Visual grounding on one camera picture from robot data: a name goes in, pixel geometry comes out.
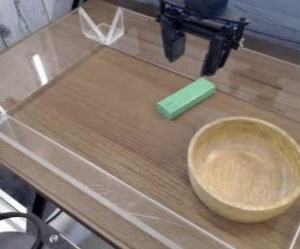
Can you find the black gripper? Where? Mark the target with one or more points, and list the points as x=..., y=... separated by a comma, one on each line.
x=198, y=17

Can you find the green rectangular block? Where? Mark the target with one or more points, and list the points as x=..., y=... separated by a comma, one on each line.
x=186, y=98

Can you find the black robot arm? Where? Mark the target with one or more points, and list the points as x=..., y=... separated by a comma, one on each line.
x=198, y=17

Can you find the brown wooden bowl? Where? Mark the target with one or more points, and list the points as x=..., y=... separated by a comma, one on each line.
x=244, y=168

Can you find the black table leg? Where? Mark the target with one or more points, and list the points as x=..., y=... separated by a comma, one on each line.
x=38, y=205

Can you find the clear acrylic tray enclosure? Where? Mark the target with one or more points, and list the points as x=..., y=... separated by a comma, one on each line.
x=83, y=137

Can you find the black metal bracket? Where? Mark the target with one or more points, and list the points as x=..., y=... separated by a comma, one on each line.
x=47, y=238

